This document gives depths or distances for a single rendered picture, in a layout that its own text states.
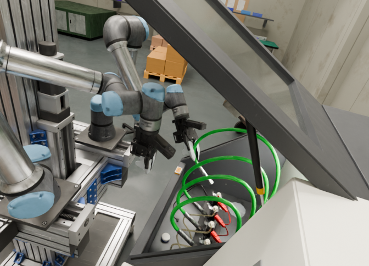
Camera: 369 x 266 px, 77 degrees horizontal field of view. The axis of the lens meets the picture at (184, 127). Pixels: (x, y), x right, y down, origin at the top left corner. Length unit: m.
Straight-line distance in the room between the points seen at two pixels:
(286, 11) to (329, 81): 4.57
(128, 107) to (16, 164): 0.33
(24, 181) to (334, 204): 0.76
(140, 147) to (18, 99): 0.50
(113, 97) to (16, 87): 0.44
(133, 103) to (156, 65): 4.51
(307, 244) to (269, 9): 8.44
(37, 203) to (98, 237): 1.16
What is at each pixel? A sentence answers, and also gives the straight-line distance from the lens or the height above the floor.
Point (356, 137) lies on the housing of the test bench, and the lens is 1.01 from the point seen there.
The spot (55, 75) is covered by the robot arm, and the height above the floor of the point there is 1.55.
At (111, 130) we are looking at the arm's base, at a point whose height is 1.09.
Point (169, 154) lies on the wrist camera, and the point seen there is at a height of 1.33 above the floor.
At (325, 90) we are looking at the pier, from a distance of 4.66.
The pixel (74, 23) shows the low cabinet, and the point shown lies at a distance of 8.08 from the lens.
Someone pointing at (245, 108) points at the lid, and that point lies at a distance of 0.44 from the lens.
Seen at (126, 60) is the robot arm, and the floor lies 1.52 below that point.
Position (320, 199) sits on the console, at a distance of 0.51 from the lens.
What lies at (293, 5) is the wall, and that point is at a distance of 8.81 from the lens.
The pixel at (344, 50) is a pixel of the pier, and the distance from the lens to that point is 4.54.
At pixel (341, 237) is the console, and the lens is 0.47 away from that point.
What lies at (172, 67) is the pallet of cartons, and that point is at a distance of 5.17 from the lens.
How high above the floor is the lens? 1.83
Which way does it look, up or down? 30 degrees down
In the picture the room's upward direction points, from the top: 12 degrees clockwise
